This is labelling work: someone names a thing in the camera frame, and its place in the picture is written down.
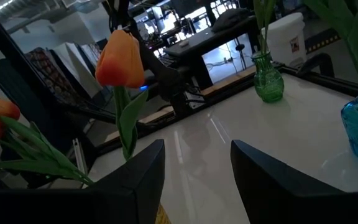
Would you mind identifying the white plastic bucket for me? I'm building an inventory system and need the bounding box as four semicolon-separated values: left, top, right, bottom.
260;11;308;68

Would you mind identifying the dark grey desk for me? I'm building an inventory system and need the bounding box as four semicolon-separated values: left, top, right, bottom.
163;15;260;91

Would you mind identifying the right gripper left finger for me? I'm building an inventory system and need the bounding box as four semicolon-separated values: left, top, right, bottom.
0;138;167;224

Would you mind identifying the white panel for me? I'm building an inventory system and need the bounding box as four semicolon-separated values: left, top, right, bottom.
53;42;104;99

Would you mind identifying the wooden base board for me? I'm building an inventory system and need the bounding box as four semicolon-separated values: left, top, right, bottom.
104;66;257;144

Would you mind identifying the green glass vase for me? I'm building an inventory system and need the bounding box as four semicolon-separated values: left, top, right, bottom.
250;51;285;103

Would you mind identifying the leaf patterned cloth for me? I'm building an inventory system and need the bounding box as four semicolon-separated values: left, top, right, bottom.
25;46;85;108

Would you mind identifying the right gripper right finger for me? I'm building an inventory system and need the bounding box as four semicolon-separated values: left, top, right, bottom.
230;139;358;224

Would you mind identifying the yellow glass vase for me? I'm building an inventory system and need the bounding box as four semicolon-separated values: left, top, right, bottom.
155;203;172;224

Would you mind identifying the backlit computer keyboard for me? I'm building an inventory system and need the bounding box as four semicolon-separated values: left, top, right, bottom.
158;55;180;68

